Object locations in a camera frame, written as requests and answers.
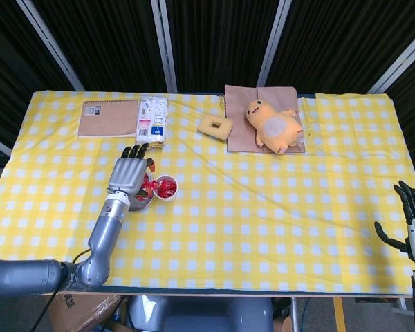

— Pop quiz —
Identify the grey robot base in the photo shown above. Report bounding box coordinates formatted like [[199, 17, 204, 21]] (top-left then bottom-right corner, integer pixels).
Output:
[[127, 295, 274, 332]]

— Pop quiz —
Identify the yellow checkered tablecloth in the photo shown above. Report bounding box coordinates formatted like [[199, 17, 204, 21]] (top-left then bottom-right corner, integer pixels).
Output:
[[0, 90, 415, 295]]

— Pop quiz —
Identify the brown cardboard box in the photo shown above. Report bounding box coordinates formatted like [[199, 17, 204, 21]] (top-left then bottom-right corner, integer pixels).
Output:
[[43, 293, 125, 332]]

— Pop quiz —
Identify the white plastic-wrapped pack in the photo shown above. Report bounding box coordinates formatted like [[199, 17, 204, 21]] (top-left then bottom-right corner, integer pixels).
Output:
[[134, 95, 169, 151]]

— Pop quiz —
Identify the white paper cup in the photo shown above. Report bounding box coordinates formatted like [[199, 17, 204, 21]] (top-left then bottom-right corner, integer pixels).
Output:
[[153, 175, 178, 202]]

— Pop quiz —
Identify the round steel plate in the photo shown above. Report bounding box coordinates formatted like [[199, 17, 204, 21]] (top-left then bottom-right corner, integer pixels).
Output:
[[127, 174, 155, 212]]

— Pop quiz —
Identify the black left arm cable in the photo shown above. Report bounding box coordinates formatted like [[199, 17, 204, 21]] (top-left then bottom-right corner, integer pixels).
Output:
[[30, 248, 91, 332]]

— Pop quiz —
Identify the brown paper bag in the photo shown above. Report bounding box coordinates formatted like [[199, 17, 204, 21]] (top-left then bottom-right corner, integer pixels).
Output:
[[218, 84, 307, 154]]

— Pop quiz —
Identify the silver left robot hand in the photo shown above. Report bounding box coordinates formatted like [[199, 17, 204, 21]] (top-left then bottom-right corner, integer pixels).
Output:
[[107, 142, 156, 201]]

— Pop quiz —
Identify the grey metal table leg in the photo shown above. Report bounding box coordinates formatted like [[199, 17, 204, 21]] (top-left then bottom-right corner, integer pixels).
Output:
[[289, 296, 300, 332]]

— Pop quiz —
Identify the yellow sponge with hole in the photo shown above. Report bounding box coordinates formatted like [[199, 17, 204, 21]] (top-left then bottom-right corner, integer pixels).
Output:
[[196, 115, 234, 142]]

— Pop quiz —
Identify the yellow plush toy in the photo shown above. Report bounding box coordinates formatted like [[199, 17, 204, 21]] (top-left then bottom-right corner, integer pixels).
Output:
[[246, 98, 305, 155]]

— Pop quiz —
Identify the brown spiral notebook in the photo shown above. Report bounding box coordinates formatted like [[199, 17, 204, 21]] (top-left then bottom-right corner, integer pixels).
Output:
[[77, 98, 141, 139]]

